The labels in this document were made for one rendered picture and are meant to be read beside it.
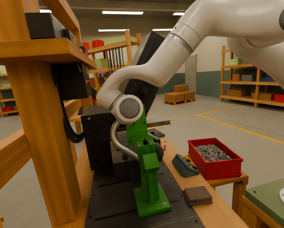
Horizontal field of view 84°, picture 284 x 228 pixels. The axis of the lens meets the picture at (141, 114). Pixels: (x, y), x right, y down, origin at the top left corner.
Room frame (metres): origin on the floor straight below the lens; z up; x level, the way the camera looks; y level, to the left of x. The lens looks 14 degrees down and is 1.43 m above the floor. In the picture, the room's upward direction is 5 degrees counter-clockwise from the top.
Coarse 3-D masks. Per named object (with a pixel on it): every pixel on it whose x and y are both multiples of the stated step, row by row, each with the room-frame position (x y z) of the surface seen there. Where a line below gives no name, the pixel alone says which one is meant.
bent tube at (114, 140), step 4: (116, 120) 0.73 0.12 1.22; (116, 124) 0.72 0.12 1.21; (112, 128) 0.72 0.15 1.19; (116, 128) 0.72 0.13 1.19; (112, 132) 0.71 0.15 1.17; (112, 136) 0.71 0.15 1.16; (112, 140) 0.70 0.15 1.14; (116, 140) 0.71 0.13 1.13; (116, 144) 0.70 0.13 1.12; (120, 144) 0.71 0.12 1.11; (120, 148) 0.70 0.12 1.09; (124, 148) 0.70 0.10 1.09; (128, 148) 0.71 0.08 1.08; (124, 152) 0.70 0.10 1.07; (128, 152) 0.69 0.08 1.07; (132, 152) 0.70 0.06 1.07; (132, 156) 0.69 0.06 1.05; (136, 156) 0.69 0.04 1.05; (136, 160) 0.69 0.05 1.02
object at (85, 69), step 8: (64, 64) 0.68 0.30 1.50; (72, 64) 0.69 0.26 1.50; (80, 64) 0.69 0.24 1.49; (64, 72) 0.68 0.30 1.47; (72, 72) 0.69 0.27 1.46; (64, 80) 0.68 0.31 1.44; (72, 80) 0.69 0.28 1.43; (80, 80) 0.69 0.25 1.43; (88, 80) 0.81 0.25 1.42; (64, 88) 0.68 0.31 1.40; (72, 88) 0.69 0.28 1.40; (80, 88) 0.69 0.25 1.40; (88, 88) 0.77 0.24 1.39; (64, 96) 0.68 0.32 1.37; (72, 96) 0.68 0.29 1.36; (80, 96) 0.69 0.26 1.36; (88, 96) 0.72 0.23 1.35
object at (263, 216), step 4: (244, 196) 0.59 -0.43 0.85; (244, 200) 0.59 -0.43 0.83; (248, 200) 0.57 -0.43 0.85; (244, 204) 0.58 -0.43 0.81; (248, 204) 0.57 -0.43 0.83; (252, 204) 0.55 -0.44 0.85; (248, 208) 0.56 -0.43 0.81; (252, 208) 0.55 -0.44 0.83; (256, 208) 0.53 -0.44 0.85; (256, 212) 0.53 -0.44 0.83; (260, 212) 0.51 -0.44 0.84; (260, 216) 0.51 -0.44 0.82; (264, 216) 0.50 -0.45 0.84; (268, 216) 0.49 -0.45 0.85; (264, 220) 0.50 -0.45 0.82; (268, 220) 0.48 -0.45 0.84; (272, 220) 0.47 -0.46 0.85; (268, 224) 0.48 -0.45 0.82; (272, 224) 0.47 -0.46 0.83; (276, 224) 0.45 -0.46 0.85
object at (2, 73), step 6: (0, 72) 7.70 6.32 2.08; (6, 72) 7.76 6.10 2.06; (6, 84) 7.75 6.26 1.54; (0, 90) 7.99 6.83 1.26; (0, 96) 7.94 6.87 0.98; (66, 102) 8.38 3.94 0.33; (0, 108) 7.54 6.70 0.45; (6, 108) 7.64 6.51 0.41; (12, 108) 7.73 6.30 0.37; (6, 114) 7.94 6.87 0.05
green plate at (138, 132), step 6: (144, 114) 0.83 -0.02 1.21; (138, 120) 0.82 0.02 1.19; (144, 120) 0.82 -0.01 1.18; (126, 126) 0.80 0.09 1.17; (132, 126) 0.81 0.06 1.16; (138, 126) 0.81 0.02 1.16; (144, 126) 0.82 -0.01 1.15; (132, 132) 0.80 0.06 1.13; (138, 132) 0.80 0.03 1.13; (144, 132) 0.81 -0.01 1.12; (132, 138) 0.79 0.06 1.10; (138, 138) 0.79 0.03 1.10
